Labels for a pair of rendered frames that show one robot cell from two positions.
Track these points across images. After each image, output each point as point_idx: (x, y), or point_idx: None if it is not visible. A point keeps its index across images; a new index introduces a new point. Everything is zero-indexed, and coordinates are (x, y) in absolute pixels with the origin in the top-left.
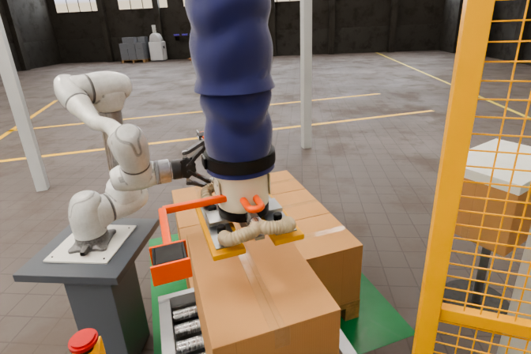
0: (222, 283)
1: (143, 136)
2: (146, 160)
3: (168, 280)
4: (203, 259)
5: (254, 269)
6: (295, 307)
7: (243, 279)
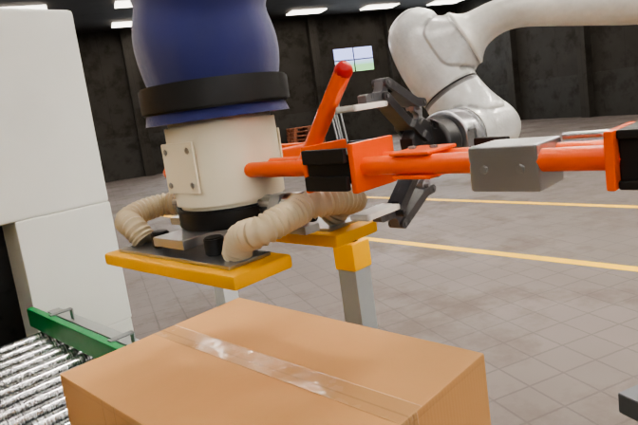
0: (285, 330)
1: (392, 34)
2: (408, 85)
3: None
4: (363, 337)
5: (241, 360)
6: (140, 350)
7: (252, 344)
